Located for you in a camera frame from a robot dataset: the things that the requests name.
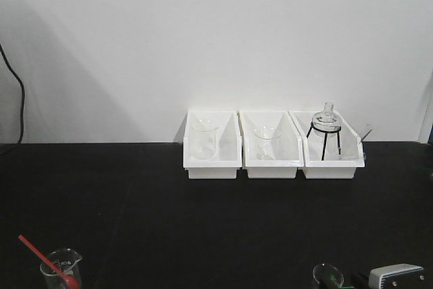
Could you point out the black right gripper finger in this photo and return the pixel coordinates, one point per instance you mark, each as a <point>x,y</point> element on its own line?
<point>359,280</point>

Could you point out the red plastic spoon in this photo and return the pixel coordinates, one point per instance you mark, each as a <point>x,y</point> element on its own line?
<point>69,280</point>

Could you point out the clear right glass beaker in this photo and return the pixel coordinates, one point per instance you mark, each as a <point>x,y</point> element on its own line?
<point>327,276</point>

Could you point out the white right storage bin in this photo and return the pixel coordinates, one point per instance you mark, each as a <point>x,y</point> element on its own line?
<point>331,157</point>

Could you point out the white storage bin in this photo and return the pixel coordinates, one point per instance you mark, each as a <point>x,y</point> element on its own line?
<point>228,157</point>
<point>290,157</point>
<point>331,157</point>

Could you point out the clear glass rod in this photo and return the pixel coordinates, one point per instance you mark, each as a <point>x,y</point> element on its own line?
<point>365,132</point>

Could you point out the white middle storage bin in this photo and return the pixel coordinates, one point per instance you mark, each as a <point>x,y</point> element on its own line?
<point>290,157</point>

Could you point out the clear round glass flask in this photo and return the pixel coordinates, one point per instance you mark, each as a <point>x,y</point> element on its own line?
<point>327,119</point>

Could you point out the white left storage bin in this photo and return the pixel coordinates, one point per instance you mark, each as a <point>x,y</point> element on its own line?
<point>228,157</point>

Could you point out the clear glass beaker in bin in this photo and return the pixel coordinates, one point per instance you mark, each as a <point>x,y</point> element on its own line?
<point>203,139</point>

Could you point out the clear left glass beaker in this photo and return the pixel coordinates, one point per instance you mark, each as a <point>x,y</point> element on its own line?
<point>66,260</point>

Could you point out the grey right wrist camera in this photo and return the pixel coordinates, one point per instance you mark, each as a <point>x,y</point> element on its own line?
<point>401,275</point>

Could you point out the black wire tripod stand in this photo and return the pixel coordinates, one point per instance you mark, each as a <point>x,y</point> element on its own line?
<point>326,134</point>

